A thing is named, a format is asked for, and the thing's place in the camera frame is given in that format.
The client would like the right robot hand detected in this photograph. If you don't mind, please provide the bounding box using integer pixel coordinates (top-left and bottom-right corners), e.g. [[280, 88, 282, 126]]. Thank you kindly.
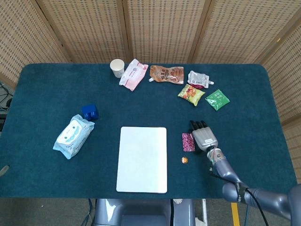
[[189, 120, 219, 155]]

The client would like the purple patterned small packet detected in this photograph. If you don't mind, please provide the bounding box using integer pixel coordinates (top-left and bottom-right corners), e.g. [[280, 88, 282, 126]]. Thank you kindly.
[[182, 133, 196, 153]]

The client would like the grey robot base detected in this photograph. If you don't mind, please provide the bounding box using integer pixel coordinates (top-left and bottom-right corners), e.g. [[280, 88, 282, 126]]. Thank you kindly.
[[94, 199, 196, 226]]

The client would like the green snack packet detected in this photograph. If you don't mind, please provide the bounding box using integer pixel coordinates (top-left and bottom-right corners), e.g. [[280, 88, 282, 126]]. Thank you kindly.
[[205, 89, 230, 112]]

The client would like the yellow snack packet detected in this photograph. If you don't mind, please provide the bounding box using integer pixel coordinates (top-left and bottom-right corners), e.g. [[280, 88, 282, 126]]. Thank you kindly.
[[177, 84, 206, 106]]

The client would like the white spouted pouch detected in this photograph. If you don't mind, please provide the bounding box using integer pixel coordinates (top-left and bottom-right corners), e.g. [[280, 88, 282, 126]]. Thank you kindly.
[[187, 70, 215, 89]]

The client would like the white rectangular board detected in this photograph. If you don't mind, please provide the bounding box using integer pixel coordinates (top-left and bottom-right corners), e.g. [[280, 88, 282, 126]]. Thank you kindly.
[[116, 126, 168, 194]]

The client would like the brown spouted sauce pouch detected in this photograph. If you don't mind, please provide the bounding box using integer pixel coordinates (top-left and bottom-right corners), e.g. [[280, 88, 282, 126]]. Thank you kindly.
[[148, 65, 184, 85]]

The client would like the pink wet wipes pack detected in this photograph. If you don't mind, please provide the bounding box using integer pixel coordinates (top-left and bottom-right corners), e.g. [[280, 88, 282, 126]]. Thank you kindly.
[[119, 58, 149, 92]]

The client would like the white paper cup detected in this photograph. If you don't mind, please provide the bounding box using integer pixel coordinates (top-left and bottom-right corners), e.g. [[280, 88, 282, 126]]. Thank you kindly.
[[110, 59, 125, 79]]

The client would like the blue cube block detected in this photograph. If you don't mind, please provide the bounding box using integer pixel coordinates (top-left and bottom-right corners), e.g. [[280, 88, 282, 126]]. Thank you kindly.
[[81, 104, 99, 121]]

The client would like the woven bamboo folding screen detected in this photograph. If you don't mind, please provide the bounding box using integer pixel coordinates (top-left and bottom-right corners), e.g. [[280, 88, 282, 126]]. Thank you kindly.
[[0, 0, 301, 184]]

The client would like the blue wet wipes pack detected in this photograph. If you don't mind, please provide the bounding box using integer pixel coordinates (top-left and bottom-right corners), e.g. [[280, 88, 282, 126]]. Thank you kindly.
[[52, 114, 95, 160]]

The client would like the dark teal table mat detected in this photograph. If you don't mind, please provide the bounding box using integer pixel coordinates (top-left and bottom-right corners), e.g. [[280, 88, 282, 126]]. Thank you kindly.
[[0, 63, 298, 200]]

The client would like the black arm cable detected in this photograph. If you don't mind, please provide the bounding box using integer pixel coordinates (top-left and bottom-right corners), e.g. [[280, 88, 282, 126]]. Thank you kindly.
[[208, 167, 270, 226]]

